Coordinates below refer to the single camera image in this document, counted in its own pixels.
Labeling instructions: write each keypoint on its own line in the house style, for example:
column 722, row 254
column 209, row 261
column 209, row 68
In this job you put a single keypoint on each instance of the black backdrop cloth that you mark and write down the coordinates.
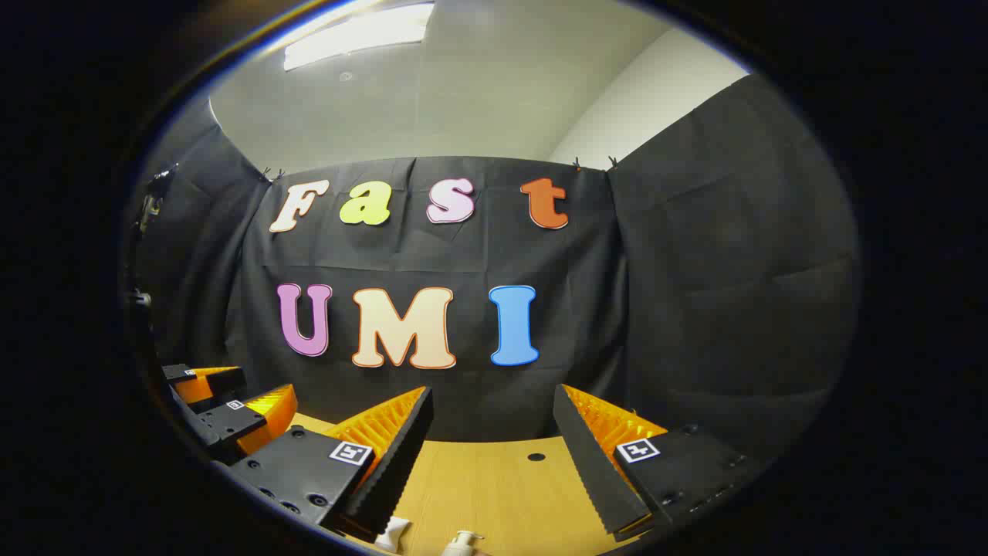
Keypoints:
column 695, row 270

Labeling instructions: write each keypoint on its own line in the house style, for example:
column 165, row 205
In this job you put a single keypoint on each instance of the white pump bottle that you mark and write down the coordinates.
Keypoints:
column 461, row 547

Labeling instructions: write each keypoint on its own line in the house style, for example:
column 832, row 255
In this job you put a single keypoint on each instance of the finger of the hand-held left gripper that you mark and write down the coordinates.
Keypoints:
column 208, row 384
column 231, row 421

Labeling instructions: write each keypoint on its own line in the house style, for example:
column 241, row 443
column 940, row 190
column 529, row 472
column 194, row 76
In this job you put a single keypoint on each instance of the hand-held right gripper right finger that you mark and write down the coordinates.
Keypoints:
column 590, row 471

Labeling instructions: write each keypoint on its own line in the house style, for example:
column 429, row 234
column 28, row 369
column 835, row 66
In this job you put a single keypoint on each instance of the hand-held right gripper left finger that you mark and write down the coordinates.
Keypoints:
column 401, row 463

